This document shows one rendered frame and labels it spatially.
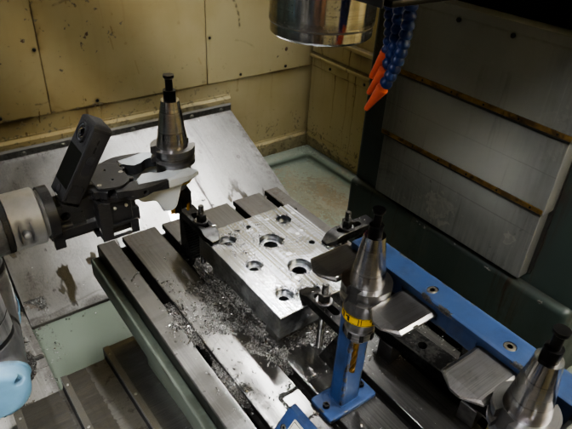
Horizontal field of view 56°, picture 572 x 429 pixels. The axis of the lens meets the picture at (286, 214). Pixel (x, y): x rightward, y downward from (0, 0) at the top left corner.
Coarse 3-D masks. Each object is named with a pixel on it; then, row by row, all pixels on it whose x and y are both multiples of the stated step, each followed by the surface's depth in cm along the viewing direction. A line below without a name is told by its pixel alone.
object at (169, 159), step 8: (152, 144) 77; (192, 144) 77; (152, 152) 77; (160, 152) 75; (168, 152) 75; (176, 152) 75; (184, 152) 75; (192, 152) 77; (152, 160) 77; (160, 160) 76; (168, 160) 75; (176, 160) 75; (184, 160) 76; (192, 160) 77; (160, 168) 76; (168, 168) 76; (176, 168) 76; (184, 168) 76
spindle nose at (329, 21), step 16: (272, 0) 77; (288, 0) 74; (304, 0) 73; (320, 0) 72; (336, 0) 72; (352, 0) 73; (272, 16) 78; (288, 16) 75; (304, 16) 74; (320, 16) 73; (336, 16) 73; (352, 16) 74; (368, 16) 76; (272, 32) 79; (288, 32) 76; (304, 32) 75; (320, 32) 74; (336, 32) 74; (352, 32) 75; (368, 32) 78
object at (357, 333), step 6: (348, 324) 68; (342, 330) 70; (348, 330) 69; (354, 330) 68; (360, 330) 68; (366, 330) 68; (372, 330) 69; (348, 336) 69; (354, 336) 68; (360, 336) 68; (366, 336) 68; (372, 336) 69; (354, 342) 70; (360, 342) 68
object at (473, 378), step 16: (480, 352) 58; (448, 368) 56; (464, 368) 56; (480, 368) 56; (496, 368) 56; (448, 384) 54; (464, 384) 54; (480, 384) 54; (496, 384) 54; (480, 400) 52
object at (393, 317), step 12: (384, 300) 64; (396, 300) 64; (408, 300) 64; (420, 300) 64; (372, 312) 62; (384, 312) 62; (396, 312) 62; (408, 312) 62; (420, 312) 62; (432, 312) 63; (384, 324) 61; (396, 324) 61; (408, 324) 61; (420, 324) 61
